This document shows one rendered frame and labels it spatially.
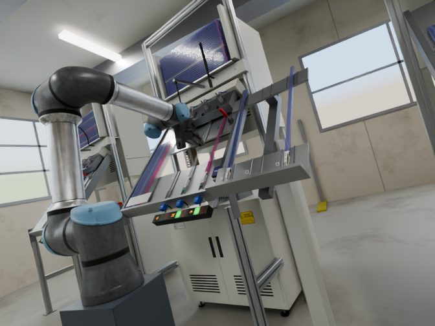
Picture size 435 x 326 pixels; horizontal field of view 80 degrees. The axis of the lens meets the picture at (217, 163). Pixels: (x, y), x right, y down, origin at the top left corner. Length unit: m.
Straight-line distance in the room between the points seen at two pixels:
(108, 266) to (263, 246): 0.85
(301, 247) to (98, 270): 0.66
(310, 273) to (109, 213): 0.70
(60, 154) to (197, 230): 0.96
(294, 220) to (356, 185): 3.38
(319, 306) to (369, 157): 3.41
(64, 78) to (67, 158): 0.22
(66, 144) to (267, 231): 0.95
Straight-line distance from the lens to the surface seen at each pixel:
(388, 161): 4.35
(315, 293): 1.07
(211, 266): 1.62
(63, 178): 0.85
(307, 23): 4.72
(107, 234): 0.71
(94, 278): 0.72
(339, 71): 4.42
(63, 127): 0.89
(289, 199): 0.97
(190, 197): 1.14
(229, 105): 1.41
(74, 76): 0.85
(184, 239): 1.69
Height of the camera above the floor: 0.76
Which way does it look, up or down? 4 degrees up
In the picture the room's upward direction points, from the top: 15 degrees counter-clockwise
